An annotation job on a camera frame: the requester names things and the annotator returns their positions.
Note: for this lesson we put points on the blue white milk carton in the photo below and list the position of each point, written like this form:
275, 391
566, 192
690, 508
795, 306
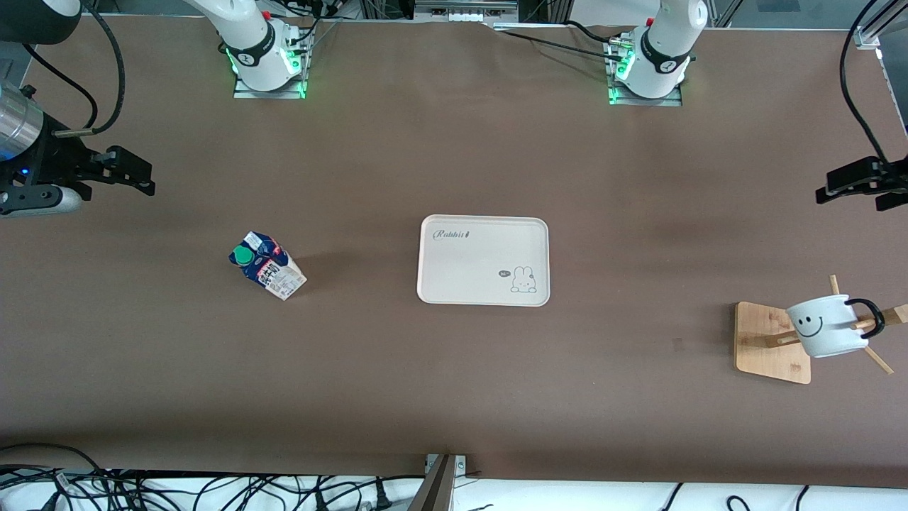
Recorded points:
273, 273

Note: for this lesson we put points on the wooden cup rack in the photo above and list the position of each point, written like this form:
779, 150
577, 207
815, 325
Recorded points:
766, 355

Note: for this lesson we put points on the cream rabbit print tray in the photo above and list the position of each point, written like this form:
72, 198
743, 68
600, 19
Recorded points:
482, 270

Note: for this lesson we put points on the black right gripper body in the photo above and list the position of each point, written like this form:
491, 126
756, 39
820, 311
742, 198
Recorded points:
55, 157

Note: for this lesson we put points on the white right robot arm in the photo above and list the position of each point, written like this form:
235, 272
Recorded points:
257, 50

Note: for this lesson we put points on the white power strip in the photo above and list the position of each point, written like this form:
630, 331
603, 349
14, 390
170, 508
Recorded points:
464, 13

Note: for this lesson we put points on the dark metal strut with bracket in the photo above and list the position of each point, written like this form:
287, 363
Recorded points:
436, 490

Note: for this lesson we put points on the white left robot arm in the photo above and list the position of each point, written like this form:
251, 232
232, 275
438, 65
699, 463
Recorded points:
663, 57

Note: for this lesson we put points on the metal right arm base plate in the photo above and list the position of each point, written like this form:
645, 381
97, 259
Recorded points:
245, 91

